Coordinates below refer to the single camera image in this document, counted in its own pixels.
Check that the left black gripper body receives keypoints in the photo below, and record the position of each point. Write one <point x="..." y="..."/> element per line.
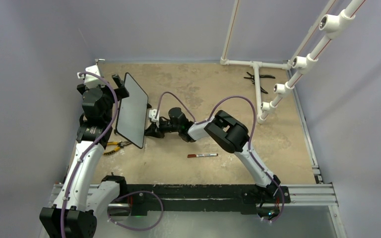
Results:
<point x="109" y="95"/>

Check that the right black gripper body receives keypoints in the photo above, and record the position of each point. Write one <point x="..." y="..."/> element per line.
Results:
<point x="167" y="126"/>

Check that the small black-framed whiteboard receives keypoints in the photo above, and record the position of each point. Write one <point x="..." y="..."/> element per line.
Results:
<point x="132" y="113"/>

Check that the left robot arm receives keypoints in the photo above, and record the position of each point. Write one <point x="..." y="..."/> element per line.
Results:
<point x="74" y="213"/>

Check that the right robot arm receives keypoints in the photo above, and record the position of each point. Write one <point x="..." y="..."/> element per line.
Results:
<point x="229" y="133"/>

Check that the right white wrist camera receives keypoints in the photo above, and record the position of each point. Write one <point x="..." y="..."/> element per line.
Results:
<point x="153" y="115"/>

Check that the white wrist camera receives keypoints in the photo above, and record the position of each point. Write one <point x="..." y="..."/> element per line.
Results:
<point x="153" y="115"/>
<point x="89" y="78"/>

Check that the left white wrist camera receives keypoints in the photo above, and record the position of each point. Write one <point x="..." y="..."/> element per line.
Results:
<point x="89" y="78"/>

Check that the yellow-handled pliers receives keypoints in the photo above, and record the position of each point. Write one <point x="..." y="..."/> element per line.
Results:
<point x="117" y="146"/>

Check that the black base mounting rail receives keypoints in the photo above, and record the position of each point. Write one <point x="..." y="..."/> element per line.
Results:
<point x="242" y="198"/>

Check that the aluminium extrusion frame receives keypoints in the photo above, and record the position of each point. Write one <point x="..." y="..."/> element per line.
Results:
<point x="312" y="213"/>

